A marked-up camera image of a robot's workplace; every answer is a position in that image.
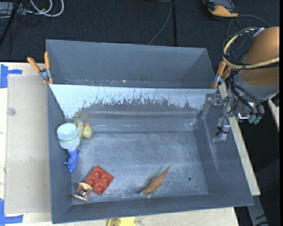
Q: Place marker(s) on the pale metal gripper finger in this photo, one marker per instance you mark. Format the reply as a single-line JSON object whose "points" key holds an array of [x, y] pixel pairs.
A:
{"points": [[222, 132], [214, 100]]}

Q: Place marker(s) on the brown toy dinosaur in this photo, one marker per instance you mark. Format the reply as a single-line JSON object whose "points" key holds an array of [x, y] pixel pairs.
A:
{"points": [[155, 183]]}

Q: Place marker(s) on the grey metal bin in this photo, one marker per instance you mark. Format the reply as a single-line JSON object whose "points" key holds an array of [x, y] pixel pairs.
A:
{"points": [[136, 154]]}

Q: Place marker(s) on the yellow rubber duck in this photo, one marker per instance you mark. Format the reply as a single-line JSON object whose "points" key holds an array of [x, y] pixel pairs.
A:
{"points": [[87, 132]]}

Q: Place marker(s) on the red square dimpled block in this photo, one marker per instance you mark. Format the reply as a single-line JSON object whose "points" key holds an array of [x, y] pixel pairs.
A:
{"points": [[99, 180]]}

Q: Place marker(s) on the white spray bottle blue nozzle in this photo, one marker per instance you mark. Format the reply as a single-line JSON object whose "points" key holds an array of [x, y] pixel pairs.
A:
{"points": [[67, 135]]}

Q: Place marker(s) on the pale wood flat board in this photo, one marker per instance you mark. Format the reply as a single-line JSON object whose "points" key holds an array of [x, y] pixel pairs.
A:
{"points": [[26, 138]]}

